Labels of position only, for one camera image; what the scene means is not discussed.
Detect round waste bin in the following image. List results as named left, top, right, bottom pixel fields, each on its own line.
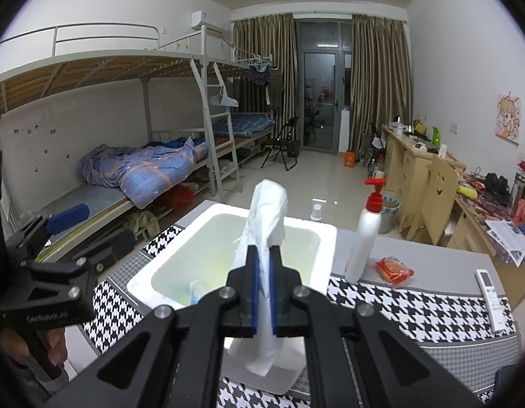
left=379, top=195, right=401, bottom=234

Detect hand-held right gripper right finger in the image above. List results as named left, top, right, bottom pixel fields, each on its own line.
left=269, top=244, right=484, bottom=408

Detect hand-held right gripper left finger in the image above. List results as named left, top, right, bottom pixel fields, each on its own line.
left=45, top=244, right=260, bottom=408

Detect brown curtain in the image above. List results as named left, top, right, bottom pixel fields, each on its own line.
left=232, top=14, right=298, bottom=149
left=351, top=14, right=412, bottom=154

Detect white plastic hanger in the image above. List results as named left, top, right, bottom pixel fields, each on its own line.
left=209, top=87, right=240, bottom=107

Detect printed paper sheets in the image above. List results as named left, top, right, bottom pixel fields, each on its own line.
left=486, top=219, right=525, bottom=264

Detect red snack packet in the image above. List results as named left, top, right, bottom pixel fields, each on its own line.
left=374, top=257, right=415, bottom=286

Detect wooden drawer desk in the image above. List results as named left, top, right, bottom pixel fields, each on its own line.
left=381, top=125, right=467, bottom=222

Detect olive green cloth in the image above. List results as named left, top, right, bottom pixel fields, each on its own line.
left=126, top=211, right=159, bottom=239

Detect hanging dark clothes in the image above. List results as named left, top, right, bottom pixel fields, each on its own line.
left=247, top=55, right=274, bottom=86

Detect white air conditioner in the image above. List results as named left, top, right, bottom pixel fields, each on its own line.
left=191, top=10, right=227, bottom=35

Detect white metal bunk bed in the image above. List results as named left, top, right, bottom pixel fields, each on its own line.
left=211, top=47, right=277, bottom=173
left=0, top=23, right=235, bottom=273

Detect black phone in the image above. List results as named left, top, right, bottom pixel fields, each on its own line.
left=494, top=365, right=522, bottom=406

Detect black folding chair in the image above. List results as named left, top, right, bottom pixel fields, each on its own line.
left=261, top=116, right=300, bottom=171

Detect white tissue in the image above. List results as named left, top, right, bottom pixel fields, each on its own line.
left=230, top=178, right=289, bottom=377

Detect blue and orange quilt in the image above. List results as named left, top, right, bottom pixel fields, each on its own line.
left=77, top=136, right=210, bottom=209

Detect black folding trolley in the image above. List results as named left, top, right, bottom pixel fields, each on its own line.
left=362, top=123, right=388, bottom=166

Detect red cloth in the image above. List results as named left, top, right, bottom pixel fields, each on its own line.
left=154, top=187, right=195, bottom=209

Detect white bottle with red pump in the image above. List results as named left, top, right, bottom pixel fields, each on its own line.
left=344, top=177, right=387, bottom=285

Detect wooden chair with smiley face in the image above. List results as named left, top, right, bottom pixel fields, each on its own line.
left=405, top=155, right=459, bottom=245

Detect white remote control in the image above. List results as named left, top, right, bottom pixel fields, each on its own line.
left=475, top=269, right=507, bottom=333

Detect cartoon wall picture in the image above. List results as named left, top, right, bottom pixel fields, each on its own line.
left=495, top=92, right=522, bottom=143

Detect desk with patterned cover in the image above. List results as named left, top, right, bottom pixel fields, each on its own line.
left=447, top=170, right=525, bottom=302

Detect glass balcony door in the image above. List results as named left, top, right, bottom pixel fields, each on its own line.
left=297, top=19, right=352, bottom=151

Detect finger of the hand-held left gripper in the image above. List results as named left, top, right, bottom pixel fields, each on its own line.
left=6, top=203, right=91, bottom=265
left=71, top=227, right=136, bottom=273

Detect blue checked bedding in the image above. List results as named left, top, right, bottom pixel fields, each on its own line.
left=211, top=113, right=275, bottom=139

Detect houndstooth table mat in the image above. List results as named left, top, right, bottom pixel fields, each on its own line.
left=81, top=225, right=522, bottom=408

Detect person's left hand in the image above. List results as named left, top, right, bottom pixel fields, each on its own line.
left=0, top=329, right=70, bottom=396

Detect blue face mask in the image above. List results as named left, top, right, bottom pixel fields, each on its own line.
left=188, top=279, right=212, bottom=307

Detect black headphones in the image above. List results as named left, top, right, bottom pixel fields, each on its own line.
left=483, top=173, right=512, bottom=202

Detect white foam box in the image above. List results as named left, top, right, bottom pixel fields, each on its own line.
left=126, top=204, right=337, bottom=396

